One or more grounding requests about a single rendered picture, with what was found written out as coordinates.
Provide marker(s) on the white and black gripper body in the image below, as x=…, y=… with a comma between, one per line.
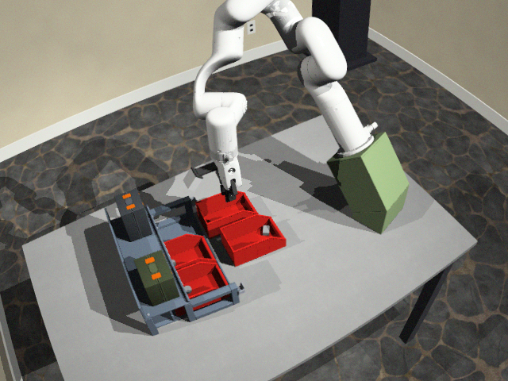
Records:
x=228, y=170

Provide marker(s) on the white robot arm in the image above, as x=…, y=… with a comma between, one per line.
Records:
x=318, y=73

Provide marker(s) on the red bin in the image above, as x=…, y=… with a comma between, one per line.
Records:
x=215, y=212
x=186, y=248
x=250, y=231
x=201, y=277

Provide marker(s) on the olive green case with orange latches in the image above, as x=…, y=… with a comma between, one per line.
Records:
x=157, y=278

